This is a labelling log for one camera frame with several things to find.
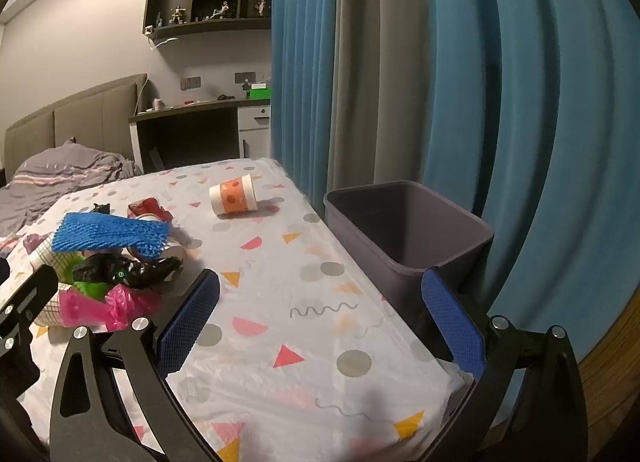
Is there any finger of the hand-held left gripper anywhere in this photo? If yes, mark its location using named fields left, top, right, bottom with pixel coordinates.
left=0, top=264, right=60, bottom=343

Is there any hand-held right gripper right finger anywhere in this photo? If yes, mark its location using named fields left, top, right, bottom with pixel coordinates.
left=421, top=266, right=589, bottom=462

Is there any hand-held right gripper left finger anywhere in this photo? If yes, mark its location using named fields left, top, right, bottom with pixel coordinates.
left=50, top=268, right=223, bottom=462

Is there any patterned paper cup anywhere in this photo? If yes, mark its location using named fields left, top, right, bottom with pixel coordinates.
left=32, top=292, right=66, bottom=328

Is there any green grid paper cup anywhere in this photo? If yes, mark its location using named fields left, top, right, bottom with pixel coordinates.
left=27, top=234, right=83, bottom=283

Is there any green foam net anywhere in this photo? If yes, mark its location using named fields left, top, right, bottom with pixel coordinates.
left=60, top=251, right=108, bottom=300

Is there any pink plastic bag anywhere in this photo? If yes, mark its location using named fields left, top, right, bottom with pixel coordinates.
left=56, top=283, right=162, bottom=333

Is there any black plastic bag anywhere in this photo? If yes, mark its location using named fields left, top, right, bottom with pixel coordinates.
left=71, top=253, right=182, bottom=291

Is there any grey plastic bin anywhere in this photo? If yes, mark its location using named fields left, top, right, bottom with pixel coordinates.
left=324, top=181, right=496, bottom=338

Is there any blue foam net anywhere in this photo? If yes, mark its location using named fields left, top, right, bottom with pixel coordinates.
left=52, top=212, right=172, bottom=260

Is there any red snack packet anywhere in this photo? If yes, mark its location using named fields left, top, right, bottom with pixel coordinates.
left=127, top=197, right=175, bottom=223

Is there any white patterned bed sheet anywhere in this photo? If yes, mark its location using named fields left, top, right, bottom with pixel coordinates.
left=0, top=157, right=481, bottom=462

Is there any grey striped duvet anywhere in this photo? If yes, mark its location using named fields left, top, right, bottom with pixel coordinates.
left=0, top=138, right=143, bottom=238

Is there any white desk drawer unit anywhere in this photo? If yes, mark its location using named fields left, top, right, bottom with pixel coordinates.
left=237, top=107, right=273, bottom=160

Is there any dark top desk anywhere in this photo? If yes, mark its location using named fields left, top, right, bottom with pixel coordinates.
left=129, top=97, right=273, bottom=175

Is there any blue curtain panel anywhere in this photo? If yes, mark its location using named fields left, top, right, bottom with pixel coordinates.
left=420, top=0, right=640, bottom=358
left=270, top=0, right=343, bottom=208

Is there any grey curtain panel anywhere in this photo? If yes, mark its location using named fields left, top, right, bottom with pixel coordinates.
left=325, top=0, right=436, bottom=193

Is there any white cable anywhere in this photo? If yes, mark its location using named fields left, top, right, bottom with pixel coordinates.
left=135, top=36, right=179, bottom=113

